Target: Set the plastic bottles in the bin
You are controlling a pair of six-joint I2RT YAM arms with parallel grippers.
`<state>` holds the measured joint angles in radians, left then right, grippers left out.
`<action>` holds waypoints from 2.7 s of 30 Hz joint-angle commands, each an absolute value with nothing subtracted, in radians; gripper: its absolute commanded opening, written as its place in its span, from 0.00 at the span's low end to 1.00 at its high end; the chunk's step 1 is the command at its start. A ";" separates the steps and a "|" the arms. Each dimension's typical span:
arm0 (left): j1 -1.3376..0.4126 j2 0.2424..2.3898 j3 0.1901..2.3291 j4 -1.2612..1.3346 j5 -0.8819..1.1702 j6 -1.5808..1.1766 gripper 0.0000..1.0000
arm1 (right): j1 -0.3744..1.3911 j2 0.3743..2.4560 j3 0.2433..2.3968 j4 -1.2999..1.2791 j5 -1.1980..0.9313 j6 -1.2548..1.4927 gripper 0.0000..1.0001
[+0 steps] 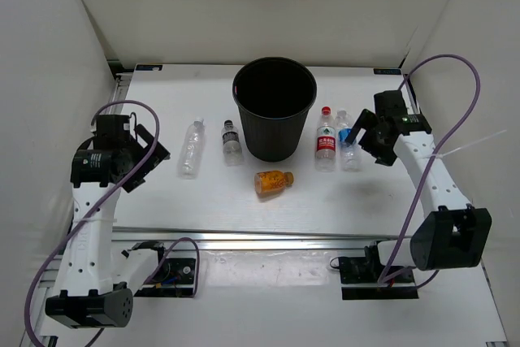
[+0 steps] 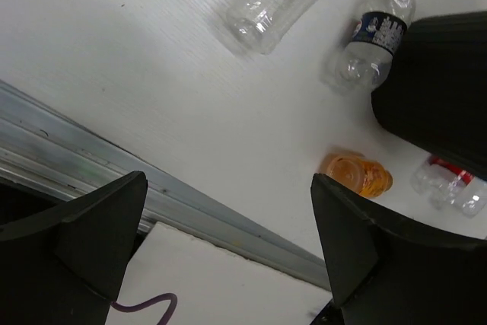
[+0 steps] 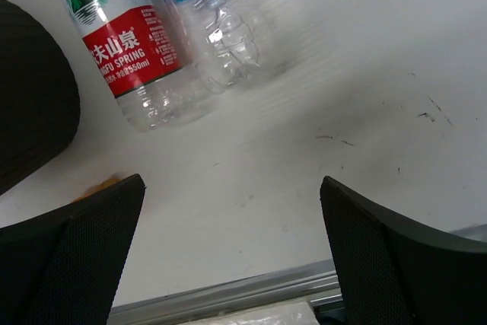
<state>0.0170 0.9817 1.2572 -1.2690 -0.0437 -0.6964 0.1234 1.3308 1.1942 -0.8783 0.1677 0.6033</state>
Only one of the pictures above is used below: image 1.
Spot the blue labelled clear bottle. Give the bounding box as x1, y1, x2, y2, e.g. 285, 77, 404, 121
335, 109, 361, 171

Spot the red capped labelled bottle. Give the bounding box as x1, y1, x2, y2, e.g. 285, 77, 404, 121
315, 106, 336, 172

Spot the clear unlabelled plastic bottle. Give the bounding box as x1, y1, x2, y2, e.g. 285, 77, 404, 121
178, 117, 206, 179

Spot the black capped labelled bottle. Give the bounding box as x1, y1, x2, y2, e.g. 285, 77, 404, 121
221, 119, 243, 166

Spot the orange plastic bottle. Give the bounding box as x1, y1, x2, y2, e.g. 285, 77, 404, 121
253, 171, 294, 197

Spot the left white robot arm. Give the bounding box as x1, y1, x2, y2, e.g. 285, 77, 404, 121
45, 115, 171, 329

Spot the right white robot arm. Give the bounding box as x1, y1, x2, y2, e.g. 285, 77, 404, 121
347, 110, 492, 284

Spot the black plastic waste bin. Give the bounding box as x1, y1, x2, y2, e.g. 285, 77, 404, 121
232, 57, 317, 163

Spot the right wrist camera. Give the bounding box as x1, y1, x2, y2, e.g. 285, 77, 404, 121
374, 90, 408, 120

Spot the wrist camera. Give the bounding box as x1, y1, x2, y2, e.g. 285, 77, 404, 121
93, 115, 131, 150
374, 90, 408, 120

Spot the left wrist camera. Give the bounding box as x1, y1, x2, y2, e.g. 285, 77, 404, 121
93, 115, 131, 150

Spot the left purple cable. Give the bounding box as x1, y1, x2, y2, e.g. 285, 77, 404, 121
24, 99, 200, 347

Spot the purple cable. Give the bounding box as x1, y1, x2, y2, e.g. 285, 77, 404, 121
377, 54, 482, 289
24, 99, 200, 347

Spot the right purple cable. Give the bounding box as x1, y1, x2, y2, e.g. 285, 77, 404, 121
377, 54, 482, 289

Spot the aluminium table rail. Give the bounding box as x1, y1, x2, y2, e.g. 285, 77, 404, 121
112, 227, 394, 251

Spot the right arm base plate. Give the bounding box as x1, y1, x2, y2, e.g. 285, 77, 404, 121
329, 256, 418, 301

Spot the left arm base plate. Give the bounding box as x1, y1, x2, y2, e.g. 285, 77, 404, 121
135, 257, 198, 298

